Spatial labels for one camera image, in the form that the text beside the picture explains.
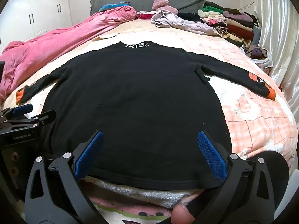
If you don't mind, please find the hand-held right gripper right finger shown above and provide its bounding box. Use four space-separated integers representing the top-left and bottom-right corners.
197 131 278 224

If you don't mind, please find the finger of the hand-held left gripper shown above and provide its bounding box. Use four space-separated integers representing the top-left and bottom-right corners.
0 104 33 122
6 110 57 128

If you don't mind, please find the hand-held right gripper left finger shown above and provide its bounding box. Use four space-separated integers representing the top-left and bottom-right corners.
24 131 104 224

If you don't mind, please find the black sweater with orange cuffs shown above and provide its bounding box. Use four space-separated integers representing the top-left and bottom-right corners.
16 41 277 190

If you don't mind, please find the white plastic bag of clothes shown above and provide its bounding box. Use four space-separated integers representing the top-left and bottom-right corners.
239 44 274 75

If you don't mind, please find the pile of folded clothes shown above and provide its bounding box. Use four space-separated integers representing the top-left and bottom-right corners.
198 1 258 47

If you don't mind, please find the person's right hand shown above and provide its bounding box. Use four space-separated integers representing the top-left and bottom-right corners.
172 204 197 224

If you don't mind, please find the orange white printed blanket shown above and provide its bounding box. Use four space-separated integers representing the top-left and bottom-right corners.
7 34 299 209

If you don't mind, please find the pink duvet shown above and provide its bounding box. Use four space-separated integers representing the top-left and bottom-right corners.
0 5 137 105

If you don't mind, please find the watermelon print cloth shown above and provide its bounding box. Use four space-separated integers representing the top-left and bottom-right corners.
90 196 187 224

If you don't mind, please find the white wardrobe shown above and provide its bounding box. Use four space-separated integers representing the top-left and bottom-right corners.
0 0 70 52

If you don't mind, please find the beige bed sheet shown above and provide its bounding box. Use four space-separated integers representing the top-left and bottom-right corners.
79 19 234 52

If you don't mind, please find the blue cloth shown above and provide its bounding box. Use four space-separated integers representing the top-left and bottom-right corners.
98 1 131 13

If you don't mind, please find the lilac garment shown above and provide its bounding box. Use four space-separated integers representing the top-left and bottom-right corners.
151 9 219 35

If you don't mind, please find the black garment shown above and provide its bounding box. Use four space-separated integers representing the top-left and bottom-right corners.
179 12 201 22

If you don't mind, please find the white satin curtain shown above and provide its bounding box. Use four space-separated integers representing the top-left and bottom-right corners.
255 0 299 112

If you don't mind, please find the grey headboard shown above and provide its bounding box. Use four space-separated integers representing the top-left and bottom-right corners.
90 0 205 16

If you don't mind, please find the pink fluffy garment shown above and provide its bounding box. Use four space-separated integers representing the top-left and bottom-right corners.
152 0 179 14

